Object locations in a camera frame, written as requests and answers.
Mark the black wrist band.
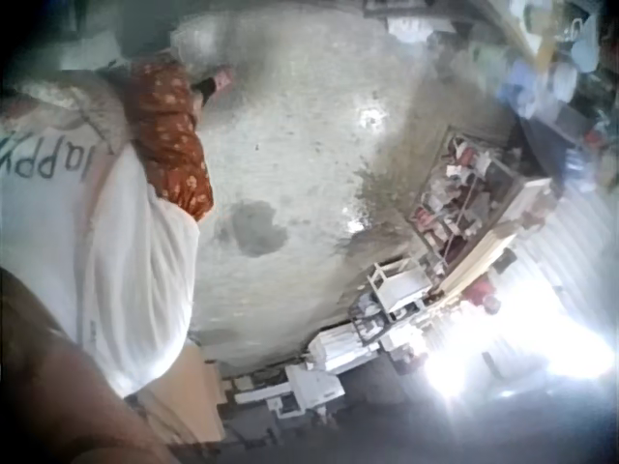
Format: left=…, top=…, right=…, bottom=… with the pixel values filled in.
left=190, top=75, right=219, bottom=105

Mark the pale wooden counter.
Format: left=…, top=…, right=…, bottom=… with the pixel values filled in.
left=429, top=177, right=555, bottom=297

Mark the brown cardboard box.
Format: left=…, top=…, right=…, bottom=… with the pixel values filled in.
left=137, top=337, right=228, bottom=449

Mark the person's right hand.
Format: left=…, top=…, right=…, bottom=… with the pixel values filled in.
left=211, top=65, right=237, bottom=94

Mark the red container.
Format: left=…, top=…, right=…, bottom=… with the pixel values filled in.
left=464, top=278, right=504, bottom=316

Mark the cluttered shelf of goods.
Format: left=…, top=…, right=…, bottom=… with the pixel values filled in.
left=483, top=0, right=619, bottom=194

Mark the white appliance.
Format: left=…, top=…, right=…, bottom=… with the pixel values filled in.
left=284, top=362, right=345, bottom=412

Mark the stack of white boxes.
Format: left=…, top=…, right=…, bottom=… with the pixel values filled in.
left=305, top=322, right=388, bottom=373

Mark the white plastic bag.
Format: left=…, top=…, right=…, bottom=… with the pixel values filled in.
left=168, top=21, right=239, bottom=81

